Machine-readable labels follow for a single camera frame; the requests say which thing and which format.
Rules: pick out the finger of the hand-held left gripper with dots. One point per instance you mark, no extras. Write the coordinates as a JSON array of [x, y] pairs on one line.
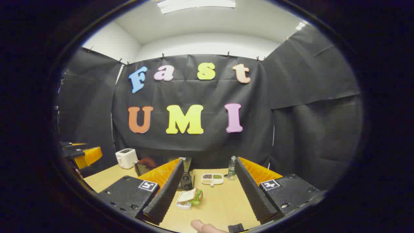
[[69, 144], [89, 156]]

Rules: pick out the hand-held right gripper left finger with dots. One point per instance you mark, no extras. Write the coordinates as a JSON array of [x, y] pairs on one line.
[[168, 191]]

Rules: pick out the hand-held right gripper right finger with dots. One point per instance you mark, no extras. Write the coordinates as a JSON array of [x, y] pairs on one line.
[[250, 187]]

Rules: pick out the lettuce sandwich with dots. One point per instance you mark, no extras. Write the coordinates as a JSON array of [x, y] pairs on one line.
[[189, 195]]

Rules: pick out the black electric oven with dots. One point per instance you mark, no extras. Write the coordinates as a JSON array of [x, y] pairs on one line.
[[187, 176]]

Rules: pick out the white plastic dish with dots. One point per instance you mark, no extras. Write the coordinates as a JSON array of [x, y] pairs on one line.
[[183, 205]]

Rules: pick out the clear water bottle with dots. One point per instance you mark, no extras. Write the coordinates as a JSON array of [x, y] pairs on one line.
[[232, 170]]

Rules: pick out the white toaster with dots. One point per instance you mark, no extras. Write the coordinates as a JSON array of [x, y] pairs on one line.
[[126, 158]]

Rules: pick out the white divided grain plate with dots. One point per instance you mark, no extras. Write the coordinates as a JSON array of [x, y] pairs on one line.
[[212, 179]]

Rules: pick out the ceiling light panel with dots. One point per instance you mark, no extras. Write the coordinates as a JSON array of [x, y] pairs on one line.
[[197, 5]]

